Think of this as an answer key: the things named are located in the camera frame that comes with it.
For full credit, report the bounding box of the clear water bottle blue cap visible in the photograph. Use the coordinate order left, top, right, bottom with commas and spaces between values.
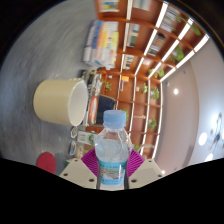
93, 109, 132, 191

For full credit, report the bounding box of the dark navy chair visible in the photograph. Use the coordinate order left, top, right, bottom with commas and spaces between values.
96, 94, 117, 126

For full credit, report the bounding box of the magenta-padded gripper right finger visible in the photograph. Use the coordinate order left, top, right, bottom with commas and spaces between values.
126, 149, 164, 190

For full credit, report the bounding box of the wooden shelf unit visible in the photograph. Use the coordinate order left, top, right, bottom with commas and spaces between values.
94, 0, 211, 161

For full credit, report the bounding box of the branched ceiling lamp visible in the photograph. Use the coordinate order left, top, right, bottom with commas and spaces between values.
198, 112, 224, 163

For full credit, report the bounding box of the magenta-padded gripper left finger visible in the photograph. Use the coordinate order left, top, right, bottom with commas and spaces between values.
59, 148, 100, 189

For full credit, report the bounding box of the cream cup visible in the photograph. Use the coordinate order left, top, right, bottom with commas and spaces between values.
32, 77, 90, 127

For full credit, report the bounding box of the flat round red coaster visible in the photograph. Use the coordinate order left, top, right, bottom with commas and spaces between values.
35, 151, 58, 175

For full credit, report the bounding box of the small snack packet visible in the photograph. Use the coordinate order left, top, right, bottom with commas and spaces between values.
68, 140, 77, 156
70, 126, 79, 138

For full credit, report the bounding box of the tall green white carton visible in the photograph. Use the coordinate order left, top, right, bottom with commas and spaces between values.
77, 130, 99, 147

